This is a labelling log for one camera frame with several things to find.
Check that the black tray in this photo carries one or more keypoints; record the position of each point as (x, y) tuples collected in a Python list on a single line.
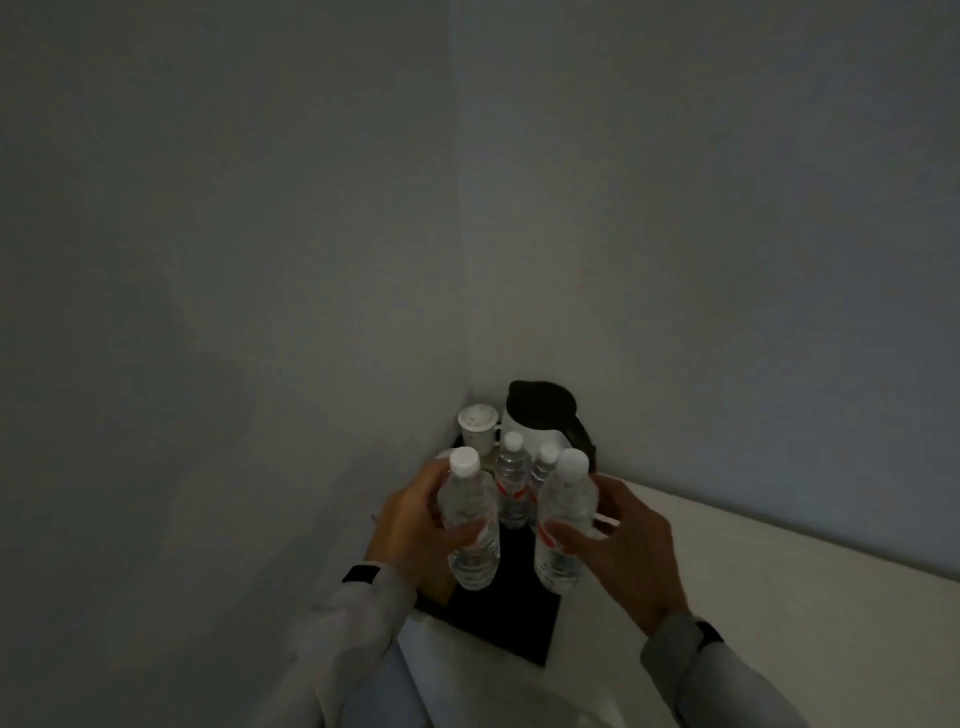
[(510, 607)]

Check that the person's left thumb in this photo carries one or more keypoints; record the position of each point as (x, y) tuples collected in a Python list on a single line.
[(469, 537)]

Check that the person's right forearm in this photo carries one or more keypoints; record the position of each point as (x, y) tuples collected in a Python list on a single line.
[(712, 686)]

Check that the clear plastic water bottle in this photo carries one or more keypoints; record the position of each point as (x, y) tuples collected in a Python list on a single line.
[(472, 510), (514, 480), (541, 469), (566, 495)]

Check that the white cup with lid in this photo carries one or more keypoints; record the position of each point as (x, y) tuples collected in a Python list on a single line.
[(478, 426)]

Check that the person's right thumb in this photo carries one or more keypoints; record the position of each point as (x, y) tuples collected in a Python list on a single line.
[(566, 538)]

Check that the black wristwatch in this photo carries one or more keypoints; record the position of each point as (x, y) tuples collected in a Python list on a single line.
[(709, 631), (361, 575)]

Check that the person's right hand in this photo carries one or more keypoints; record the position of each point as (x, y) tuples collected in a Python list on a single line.
[(637, 562)]

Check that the person's left forearm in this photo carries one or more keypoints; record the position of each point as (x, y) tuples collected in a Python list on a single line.
[(341, 652)]

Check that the white kettle with black lid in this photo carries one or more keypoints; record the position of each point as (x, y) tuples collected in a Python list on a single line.
[(536, 412)]

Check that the person's left hand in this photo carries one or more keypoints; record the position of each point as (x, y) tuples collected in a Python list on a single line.
[(409, 536)]

